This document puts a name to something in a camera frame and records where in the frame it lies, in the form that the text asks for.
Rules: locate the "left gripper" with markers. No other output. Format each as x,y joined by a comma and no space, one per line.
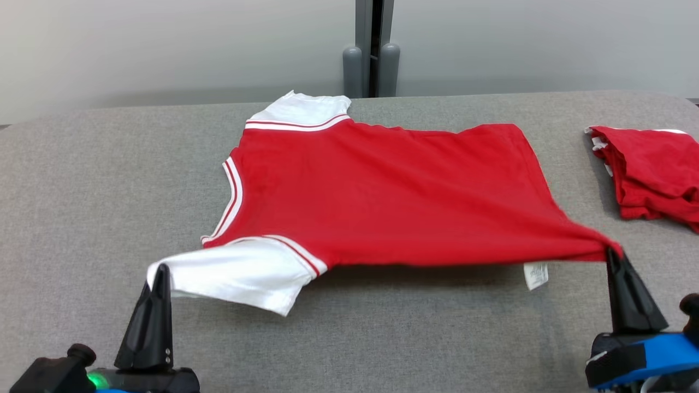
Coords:
153,381

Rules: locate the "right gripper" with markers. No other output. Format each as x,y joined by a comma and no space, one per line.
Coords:
628,335

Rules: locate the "red white-sleeved shirt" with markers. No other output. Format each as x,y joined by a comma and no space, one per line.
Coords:
655,169
382,191

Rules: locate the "blue right camera mount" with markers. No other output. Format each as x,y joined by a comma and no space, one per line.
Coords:
655,360

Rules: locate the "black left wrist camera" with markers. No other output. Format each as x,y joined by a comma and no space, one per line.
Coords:
52,374

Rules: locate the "grey cylindrical post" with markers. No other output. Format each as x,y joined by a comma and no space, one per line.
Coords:
352,73
389,71

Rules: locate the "grey vertical partition frame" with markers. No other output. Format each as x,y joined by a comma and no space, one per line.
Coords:
364,33

